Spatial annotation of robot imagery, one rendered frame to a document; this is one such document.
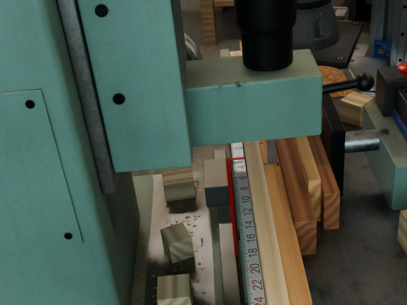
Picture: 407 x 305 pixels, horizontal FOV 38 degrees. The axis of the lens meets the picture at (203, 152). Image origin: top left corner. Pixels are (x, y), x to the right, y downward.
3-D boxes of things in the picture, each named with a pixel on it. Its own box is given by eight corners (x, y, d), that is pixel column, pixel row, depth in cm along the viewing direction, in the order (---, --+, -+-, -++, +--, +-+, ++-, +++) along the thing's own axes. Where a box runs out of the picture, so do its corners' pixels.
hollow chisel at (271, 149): (276, 163, 67) (275, 125, 64) (268, 164, 67) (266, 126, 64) (275, 159, 68) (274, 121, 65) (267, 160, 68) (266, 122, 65)
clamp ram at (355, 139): (395, 192, 68) (402, 124, 63) (330, 198, 68) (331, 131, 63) (375, 150, 75) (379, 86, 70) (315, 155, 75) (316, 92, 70)
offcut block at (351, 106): (338, 120, 83) (339, 99, 81) (352, 111, 85) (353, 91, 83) (360, 127, 81) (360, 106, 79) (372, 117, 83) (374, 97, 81)
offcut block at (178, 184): (193, 184, 91) (191, 167, 89) (195, 197, 88) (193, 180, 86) (164, 189, 90) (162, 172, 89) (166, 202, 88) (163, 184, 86)
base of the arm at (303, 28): (279, 23, 138) (278, -19, 133) (344, 26, 133) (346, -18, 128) (261, 49, 127) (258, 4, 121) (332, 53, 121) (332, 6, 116)
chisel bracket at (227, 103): (322, 148, 62) (323, 75, 58) (189, 160, 63) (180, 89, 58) (310, 114, 68) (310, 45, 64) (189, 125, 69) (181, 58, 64)
